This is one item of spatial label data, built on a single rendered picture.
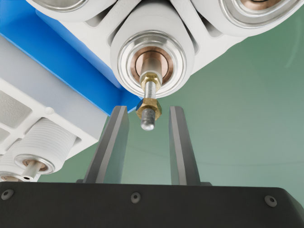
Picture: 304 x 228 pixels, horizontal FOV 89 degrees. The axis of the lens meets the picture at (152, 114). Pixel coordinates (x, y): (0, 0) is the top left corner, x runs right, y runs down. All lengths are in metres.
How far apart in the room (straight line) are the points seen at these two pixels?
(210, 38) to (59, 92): 0.33
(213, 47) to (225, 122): 0.41
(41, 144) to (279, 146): 0.84
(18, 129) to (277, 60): 0.67
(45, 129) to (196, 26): 0.35
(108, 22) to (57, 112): 0.22
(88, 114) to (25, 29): 0.21
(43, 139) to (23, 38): 0.20
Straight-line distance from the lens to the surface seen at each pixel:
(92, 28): 0.25
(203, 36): 0.25
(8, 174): 0.49
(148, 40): 0.17
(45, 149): 0.37
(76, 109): 0.41
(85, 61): 0.48
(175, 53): 0.17
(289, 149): 0.91
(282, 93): 0.63
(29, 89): 0.39
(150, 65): 0.16
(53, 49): 0.44
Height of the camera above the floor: 0.41
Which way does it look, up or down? 48 degrees down
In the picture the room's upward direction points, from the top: 178 degrees counter-clockwise
